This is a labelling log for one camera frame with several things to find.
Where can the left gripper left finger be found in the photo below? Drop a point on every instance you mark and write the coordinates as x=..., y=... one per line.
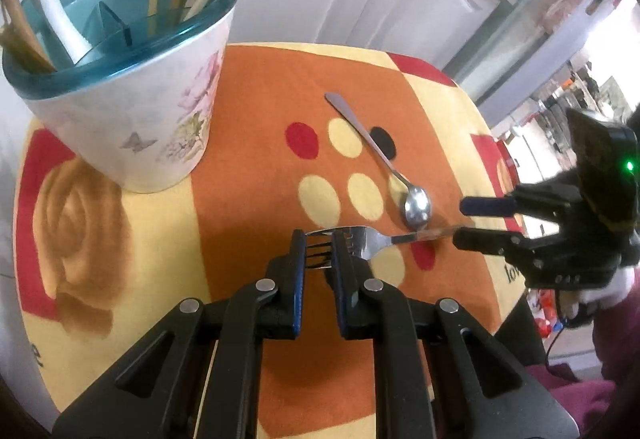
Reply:
x=196, y=372

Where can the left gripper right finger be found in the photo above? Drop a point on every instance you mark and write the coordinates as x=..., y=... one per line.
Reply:
x=437, y=372

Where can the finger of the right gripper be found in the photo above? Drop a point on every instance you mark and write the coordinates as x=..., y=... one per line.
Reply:
x=482, y=206
x=486, y=241

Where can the metal spoon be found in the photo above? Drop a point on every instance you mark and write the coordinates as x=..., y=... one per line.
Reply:
x=417, y=207

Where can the metal fork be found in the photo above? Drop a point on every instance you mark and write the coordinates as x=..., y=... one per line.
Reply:
x=366, y=242

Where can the floral utensil holder cup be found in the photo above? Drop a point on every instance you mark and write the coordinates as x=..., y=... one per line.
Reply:
x=136, y=108

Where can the white plastic spoon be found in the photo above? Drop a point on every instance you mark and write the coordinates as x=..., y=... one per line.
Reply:
x=75, y=45

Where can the right gloved hand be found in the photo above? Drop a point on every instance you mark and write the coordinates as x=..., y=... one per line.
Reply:
x=578, y=308

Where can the colourful patterned table mat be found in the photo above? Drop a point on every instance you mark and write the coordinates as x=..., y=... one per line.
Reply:
x=96, y=268

